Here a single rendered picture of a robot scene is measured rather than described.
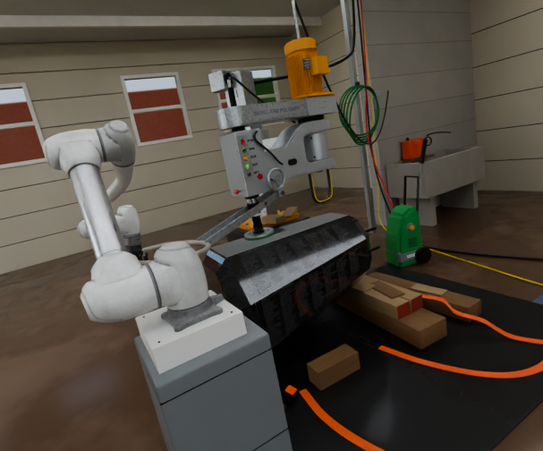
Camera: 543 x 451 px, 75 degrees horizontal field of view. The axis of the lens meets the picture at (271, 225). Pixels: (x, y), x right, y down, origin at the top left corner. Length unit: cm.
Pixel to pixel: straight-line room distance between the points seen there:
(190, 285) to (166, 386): 31
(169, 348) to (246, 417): 38
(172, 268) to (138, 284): 12
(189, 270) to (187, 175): 731
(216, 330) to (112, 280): 38
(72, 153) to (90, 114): 677
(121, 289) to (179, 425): 46
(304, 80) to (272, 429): 217
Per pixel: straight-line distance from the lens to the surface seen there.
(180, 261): 122
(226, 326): 127
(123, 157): 158
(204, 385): 126
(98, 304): 122
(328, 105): 280
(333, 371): 225
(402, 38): 570
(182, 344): 123
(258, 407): 140
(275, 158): 241
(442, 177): 505
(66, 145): 151
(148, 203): 829
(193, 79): 886
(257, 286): 208
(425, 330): 250
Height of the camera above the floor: 143
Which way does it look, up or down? 13 degrees down
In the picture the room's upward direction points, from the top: 11 degrees counter-clockwise
